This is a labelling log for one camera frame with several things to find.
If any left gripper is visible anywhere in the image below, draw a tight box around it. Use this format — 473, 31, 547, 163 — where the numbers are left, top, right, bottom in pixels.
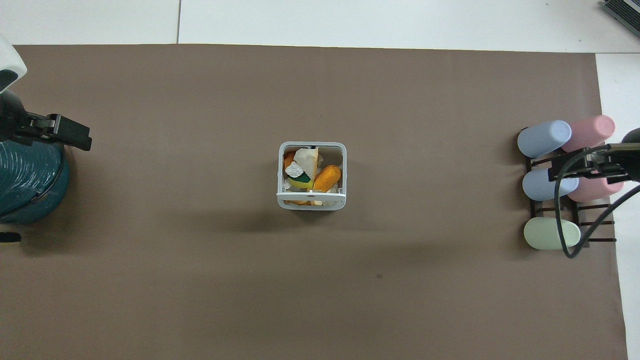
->
0, 90, 42, 147

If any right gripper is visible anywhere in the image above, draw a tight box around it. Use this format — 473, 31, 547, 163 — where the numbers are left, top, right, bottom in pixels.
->
619, 127, 640, 184

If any grey square trash can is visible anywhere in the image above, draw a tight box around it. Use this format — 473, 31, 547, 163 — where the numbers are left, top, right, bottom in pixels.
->
276, 141, 348, 211

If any pink cup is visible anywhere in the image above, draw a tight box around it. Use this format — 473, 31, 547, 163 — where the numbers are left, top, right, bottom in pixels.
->
560, 115, 617, 154
567, 174, 625, 204

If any teal ribbed round container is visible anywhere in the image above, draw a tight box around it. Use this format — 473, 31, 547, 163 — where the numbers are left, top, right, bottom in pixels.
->
0, 140, 71, 225

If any dark brown cup rack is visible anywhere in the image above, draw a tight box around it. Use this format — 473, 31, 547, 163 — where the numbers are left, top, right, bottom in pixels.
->
524, 149, 618, 249

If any blue cup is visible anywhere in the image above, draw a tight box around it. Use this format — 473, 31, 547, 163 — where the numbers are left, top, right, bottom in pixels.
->
522, 167, 580, 202
517, 120, 573, 159

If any pale green cup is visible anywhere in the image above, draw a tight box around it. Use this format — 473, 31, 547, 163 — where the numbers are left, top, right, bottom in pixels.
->
523, 217, 582, 251

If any grey laptop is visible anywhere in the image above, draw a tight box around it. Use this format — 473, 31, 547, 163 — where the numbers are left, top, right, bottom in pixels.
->
601, 0, 640, 32

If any yellow green sponge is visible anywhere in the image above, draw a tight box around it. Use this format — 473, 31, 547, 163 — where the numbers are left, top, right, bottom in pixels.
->
285, 172, 315, 190

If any orange bread roll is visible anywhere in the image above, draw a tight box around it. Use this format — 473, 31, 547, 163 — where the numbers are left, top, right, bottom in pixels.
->
313, 165, 343, 194

